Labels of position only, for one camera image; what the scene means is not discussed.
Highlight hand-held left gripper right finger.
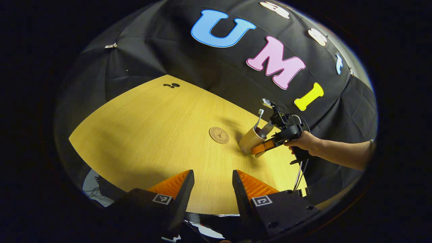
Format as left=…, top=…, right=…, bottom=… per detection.
left=232, top=170, right=321, bottom=242

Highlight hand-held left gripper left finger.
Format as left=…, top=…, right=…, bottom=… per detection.
left=108, top=170, right=195, bottom=242

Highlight beige cup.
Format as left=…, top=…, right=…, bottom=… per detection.
left=238, top=126, right=267, bottom=158

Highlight white toothbrush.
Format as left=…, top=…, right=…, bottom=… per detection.
left=254, top=109, right=264, bottom=130

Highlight round brown coaster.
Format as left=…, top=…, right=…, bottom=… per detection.
left=209, top=127, right=230, bottom=144

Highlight wooden desktop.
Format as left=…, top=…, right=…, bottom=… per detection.
left=69, top=75, right=309, bottom=215

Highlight black backdrop cloth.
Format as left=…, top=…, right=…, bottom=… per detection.
left=54, top=0, right=378, bottom=203

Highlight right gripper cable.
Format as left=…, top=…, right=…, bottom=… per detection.
left=293, top=159, right=309, bottom=193

